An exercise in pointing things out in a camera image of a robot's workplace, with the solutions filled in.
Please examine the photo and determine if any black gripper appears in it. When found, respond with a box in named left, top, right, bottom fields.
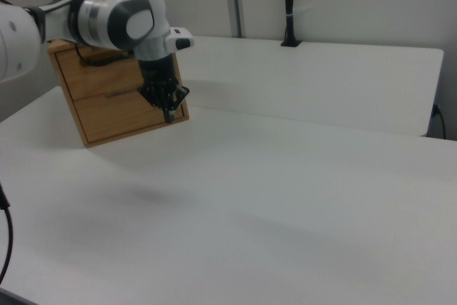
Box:
left=136, top=53, right=191, bottom=124

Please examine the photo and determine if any wooden drawer without handle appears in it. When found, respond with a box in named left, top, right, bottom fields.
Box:
left=72, top=86, right=189, bottom=142

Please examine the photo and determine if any wooden drawer cabinet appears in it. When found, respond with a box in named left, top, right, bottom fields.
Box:
left=47, top=39, right=191, bottom=149

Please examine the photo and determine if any white zip tie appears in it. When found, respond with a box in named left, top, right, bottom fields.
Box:
left=287, top=4, right=315, bottom=19

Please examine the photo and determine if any black cable at table end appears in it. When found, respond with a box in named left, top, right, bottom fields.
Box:
left=431, top=104, right=447, bottom=140

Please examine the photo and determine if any wooden drawer with black handle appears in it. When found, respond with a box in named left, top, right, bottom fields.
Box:
left=53, top=46, right=179, bottom=101

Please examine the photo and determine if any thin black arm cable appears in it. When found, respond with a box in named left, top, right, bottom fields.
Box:
left=73, top=43, right=90, bottom=67

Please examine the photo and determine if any thick black hanging cable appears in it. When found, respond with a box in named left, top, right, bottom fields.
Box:
left=0, top=180, right=15, bottom=281

